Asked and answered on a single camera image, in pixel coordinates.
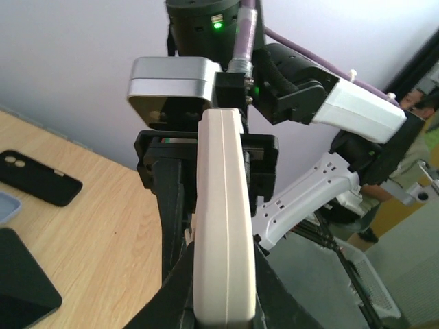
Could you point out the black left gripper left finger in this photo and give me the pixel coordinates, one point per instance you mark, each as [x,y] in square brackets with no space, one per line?
[171,306]

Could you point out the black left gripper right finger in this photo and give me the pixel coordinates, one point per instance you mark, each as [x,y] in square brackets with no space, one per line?
[276,307]

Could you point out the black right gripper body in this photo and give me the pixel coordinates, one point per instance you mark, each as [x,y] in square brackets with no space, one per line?
[217,57]

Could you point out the black bare phone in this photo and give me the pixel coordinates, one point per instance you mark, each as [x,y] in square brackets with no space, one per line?
[27,294]

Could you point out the lilac phone case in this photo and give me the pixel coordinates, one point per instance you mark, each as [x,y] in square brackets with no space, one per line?
[10,206]

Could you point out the black phone case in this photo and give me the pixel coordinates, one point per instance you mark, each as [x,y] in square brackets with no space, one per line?
[37,179]

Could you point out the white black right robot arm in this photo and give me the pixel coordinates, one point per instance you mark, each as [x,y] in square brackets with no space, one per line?
[374,134]

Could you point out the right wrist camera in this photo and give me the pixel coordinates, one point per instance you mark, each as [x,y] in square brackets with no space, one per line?
[171,93]

